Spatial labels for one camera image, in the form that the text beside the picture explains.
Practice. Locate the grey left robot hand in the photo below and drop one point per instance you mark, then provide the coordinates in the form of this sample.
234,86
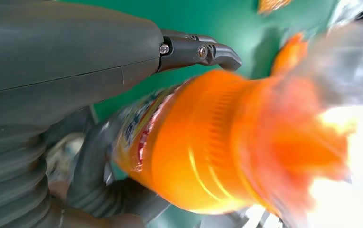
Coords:
58,47

